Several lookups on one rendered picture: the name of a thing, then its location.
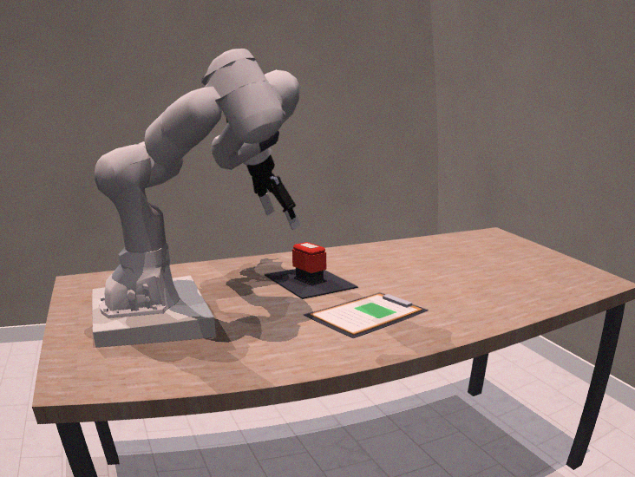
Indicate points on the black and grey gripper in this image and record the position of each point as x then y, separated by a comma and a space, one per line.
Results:
275, 186

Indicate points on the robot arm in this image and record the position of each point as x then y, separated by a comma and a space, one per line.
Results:
252, 109

